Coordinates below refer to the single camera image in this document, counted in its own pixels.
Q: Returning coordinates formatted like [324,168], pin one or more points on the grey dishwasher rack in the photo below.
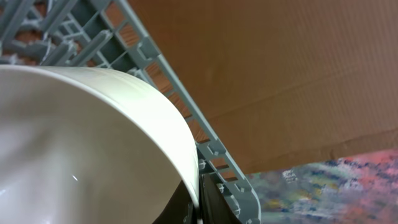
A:
[109,34]

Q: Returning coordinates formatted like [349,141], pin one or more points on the white bowl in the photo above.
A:
[90,145]

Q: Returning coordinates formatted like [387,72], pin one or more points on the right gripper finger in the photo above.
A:
[213,208]

